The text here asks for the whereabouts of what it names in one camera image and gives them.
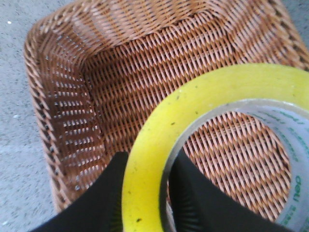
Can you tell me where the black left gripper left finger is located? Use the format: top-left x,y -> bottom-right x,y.
33,152 -> 128,232

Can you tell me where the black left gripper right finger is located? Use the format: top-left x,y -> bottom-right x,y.
169,150 -> 288,232

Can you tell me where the yellow tape roll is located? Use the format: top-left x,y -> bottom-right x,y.
122,64 -> 309,232

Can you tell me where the brown wicker basket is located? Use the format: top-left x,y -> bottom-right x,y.
24,0 -> 309,212

